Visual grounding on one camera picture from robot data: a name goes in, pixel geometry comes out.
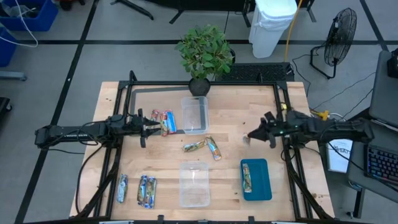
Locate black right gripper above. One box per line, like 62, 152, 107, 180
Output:
248, 111, 290, 149

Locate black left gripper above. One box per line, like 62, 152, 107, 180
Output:
126, 108, 161, 149

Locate red and blue granola bar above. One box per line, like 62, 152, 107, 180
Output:
165, 110, 178, 135

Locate teal plastic bin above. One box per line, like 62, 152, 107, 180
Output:
239, 158, 273, 202

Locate blue oatmeal raisin granola bar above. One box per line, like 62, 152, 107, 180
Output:
144, 176, 157, 210
116, 174, 129, 203
137, 174, 149, 207

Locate clear plastic bin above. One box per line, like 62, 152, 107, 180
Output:
179, 161, 211, 208
181, 96, 210, 135

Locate black perforated floor mat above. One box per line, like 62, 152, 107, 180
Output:
216, 62, 295, 83

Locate black plant pot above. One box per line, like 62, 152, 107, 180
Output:
188, 77, 211, 97

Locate yellow plug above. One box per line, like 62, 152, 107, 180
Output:
310, 109, 330, 122

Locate white paper sign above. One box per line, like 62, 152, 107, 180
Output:
326, 139, 354, 174

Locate green leafy plant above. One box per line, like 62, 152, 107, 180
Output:
175, 25, 234, 80

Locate white trash bin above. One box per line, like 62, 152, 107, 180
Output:
248, 0, 298, 59

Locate dark grey desk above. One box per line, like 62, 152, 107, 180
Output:
347, 117, 398, 203

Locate black stand legs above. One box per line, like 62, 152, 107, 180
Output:
110, 0, 155, 21

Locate black keyboard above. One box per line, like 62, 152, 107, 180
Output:
363, 144, 398, 187

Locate black floor fan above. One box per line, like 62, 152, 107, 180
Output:
310, 7, 358, 80

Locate light grey desk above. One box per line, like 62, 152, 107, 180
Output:
369, 49, 398, 128

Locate grey cart platform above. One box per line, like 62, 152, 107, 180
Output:
0, 70, 27, 82

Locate blue storage bin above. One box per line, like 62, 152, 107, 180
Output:
0, 27, 18, 68
0, 0, 59, 32

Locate black aluminium frame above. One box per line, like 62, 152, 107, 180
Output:
71, 70, 336, 224

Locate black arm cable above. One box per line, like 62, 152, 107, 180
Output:
75, 142, 106, 215

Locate yellow hanging cable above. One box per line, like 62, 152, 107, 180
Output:
284, 0, 303, 62

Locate white cable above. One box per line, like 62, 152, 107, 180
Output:
0, 0, 39, 49

